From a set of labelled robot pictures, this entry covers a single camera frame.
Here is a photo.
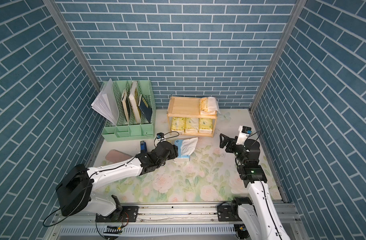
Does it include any dark blue book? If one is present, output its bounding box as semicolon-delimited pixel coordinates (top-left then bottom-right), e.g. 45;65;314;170
138;94;152;123

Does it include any yellow tissue pack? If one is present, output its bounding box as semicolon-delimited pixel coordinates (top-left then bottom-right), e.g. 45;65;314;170
185;118;199;133
199;118;213;134
171;117;186;134

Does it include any green desk file organizer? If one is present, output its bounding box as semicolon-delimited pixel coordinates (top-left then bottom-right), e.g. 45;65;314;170
102;80;156;142

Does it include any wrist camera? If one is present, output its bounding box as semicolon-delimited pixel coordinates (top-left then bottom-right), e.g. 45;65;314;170
236;126;252;146
156;133;164;140

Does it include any white paper stack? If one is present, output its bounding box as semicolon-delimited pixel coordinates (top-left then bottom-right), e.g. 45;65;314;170
91;79;119;125

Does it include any wooden two-tier shelf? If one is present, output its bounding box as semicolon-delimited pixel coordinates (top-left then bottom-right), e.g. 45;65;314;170
167;96;218;138

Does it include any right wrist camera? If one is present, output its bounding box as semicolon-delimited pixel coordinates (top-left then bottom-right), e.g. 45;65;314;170
236;126;252;146

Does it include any blue stapler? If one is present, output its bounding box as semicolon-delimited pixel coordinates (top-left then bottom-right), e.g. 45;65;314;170
140;141;147;153

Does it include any orange tissue pack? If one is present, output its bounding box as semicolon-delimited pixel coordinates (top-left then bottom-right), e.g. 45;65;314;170
200;97;220;115

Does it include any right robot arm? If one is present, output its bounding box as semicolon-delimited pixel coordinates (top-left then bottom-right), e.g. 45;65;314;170
220;132;290;240

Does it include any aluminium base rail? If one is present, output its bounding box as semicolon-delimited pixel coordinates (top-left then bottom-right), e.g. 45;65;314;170
45;201;307;240

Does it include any small circuit board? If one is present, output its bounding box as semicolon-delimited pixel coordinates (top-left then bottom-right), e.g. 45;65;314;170
103;226;123;236

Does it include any thin black-cover book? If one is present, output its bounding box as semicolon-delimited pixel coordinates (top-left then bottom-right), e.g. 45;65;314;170
121;90;130;122

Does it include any thick yellow-cover book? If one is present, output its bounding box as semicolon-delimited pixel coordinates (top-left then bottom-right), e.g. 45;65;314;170
128;81;141;124

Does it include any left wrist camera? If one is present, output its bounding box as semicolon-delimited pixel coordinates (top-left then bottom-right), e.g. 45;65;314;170
156;133;164;140

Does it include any blue tissue box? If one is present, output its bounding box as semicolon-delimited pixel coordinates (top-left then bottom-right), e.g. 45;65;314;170
174;138;199;163

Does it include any pink phone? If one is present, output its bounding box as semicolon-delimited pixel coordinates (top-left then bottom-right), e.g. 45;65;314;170
105;150;133;164

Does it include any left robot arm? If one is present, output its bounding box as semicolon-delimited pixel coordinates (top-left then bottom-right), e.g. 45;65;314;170
56;141;178;223

